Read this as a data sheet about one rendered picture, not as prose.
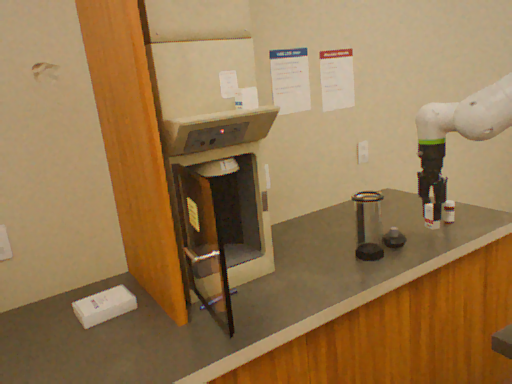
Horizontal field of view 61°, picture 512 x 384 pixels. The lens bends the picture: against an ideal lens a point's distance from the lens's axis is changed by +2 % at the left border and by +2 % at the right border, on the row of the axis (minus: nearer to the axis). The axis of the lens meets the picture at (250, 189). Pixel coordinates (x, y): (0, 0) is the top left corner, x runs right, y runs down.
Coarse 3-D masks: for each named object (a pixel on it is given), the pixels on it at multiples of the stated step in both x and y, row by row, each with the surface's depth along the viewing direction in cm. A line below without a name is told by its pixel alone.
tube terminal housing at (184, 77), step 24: (168, 48) 116; (192, 48) 119; (216, 48) 123; (240, 48) 127; (168, 72) 117; (192, 72) 121; (216, 72) 125; (240, 72) 129; (168, 96) 118; (192, 96) 122; (216, 96) 126; (240, 144) 133; (168, 168) 123; (264, 168) 139; (168, 192) 128; (264, 216) 142; (264, 240) 145; (240, 264) 140; (264, 264) 146
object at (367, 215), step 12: (360, 192) 152; (372, 192) 151; (360, 204) 145; (372, 204) 144; (360, 216) 147; (372, 216) 145; (360, 228) 148; (372, 228) 146; (360, 240) 149; (372, 240) 147; (372, 252) 148
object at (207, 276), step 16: (192, 176) 105; (192, 192) 108; (208, 192) 96; (208, 208) 98; (208, 224) 101; (192, 240) 118; (208, 240) 104; (192, 272) 126; (208, 272) 109; (224, 272) 99; (208, 288) 113; (224, 288) 100; (208, 304) 116; (224, 304) 102; (224, 320) 105
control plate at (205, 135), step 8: (208, 128) 116; (216, 128) 117; (224, 128) 119; (232, 128) 121; (240, 128) 123; (192, 136) 115; (200, 136) 117; (208, 136) 119; (216, 136) 121; (224, 136) 123; (232, 136) 125; (240, 136) 127; (208, 144) 122; (216, 144) 124
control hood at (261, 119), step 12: (264, 108) 122; (276, 108) 124; (168, 120) 116; (180, 120) 111; (192, 120) 111; (204, 120) 112; (216, 120) 115; (228, 120) 117; (240, 120) 120; (252, 120) 123; (264, 120) 126; (168, 132) 117; (180, 132) 112; (252, 132) 128; (264, 132) 131; (168, 144) 119; (180, 144) 116; (228, 144) 127
